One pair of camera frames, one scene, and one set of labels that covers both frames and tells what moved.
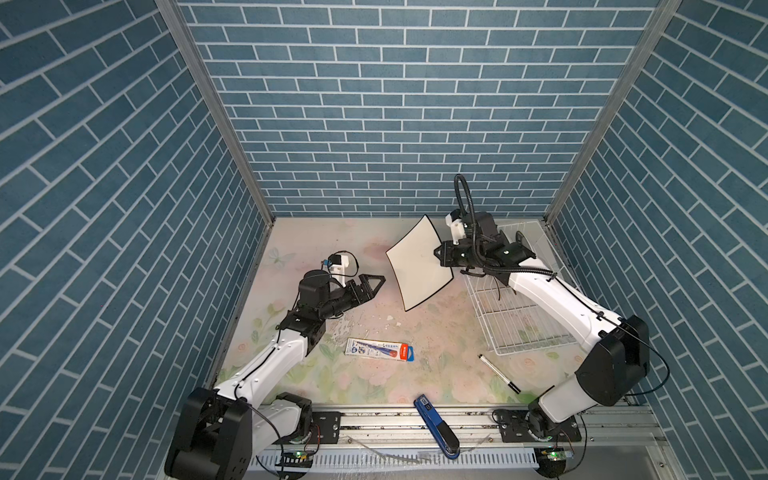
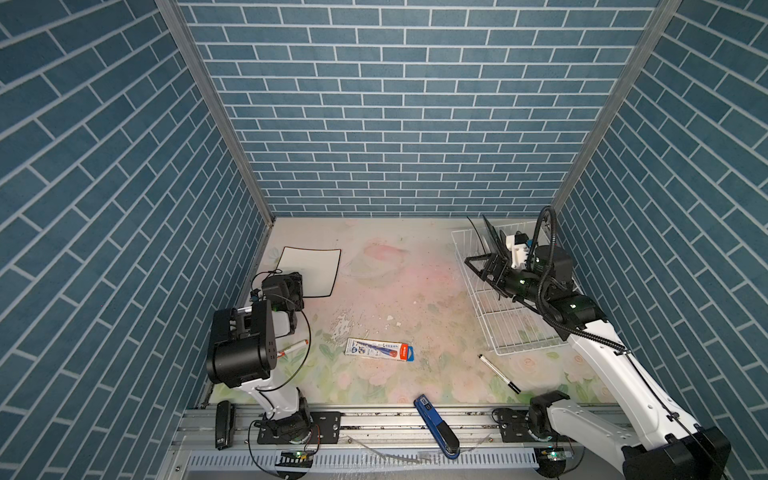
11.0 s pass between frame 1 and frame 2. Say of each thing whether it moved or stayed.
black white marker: stayed
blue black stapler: stayed
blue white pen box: stayed
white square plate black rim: moved
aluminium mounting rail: stayed
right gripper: moved
